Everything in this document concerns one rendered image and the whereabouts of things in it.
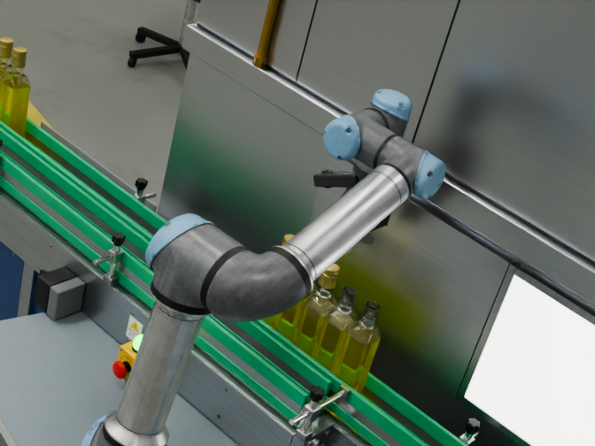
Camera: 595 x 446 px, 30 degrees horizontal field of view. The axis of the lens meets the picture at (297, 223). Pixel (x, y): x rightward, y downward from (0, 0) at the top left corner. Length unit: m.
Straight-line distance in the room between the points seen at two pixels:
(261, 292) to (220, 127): 0.94
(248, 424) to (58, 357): 0.46
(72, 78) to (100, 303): 3.00
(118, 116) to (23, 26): 0.97
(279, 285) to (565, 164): 0.63
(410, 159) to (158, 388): 0.57
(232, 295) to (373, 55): 0.74
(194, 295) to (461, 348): 0.71
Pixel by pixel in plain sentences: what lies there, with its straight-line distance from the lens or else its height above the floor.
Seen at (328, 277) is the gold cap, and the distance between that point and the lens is 2.25.
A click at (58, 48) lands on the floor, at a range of 5.79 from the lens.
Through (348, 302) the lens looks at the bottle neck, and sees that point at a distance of 2.24.
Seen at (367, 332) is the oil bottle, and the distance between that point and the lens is 2.23.
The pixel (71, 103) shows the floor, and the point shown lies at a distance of 5.25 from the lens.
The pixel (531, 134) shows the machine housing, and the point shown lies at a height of 1.56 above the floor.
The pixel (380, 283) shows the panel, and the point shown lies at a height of 1.11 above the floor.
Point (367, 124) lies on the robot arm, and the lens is 1.97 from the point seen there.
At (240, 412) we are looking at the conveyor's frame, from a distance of 2.35.
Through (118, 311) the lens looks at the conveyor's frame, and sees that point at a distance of 2.55.
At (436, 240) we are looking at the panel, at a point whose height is 1.27.
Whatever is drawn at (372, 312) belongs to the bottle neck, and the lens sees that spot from 2.21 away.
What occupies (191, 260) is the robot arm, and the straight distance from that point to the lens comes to 1.75.
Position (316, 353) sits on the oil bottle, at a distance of 2.32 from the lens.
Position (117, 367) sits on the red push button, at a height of 0.80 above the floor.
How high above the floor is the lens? 2.35
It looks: 30 degrees down
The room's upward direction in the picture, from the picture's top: 16 degrees clockwise
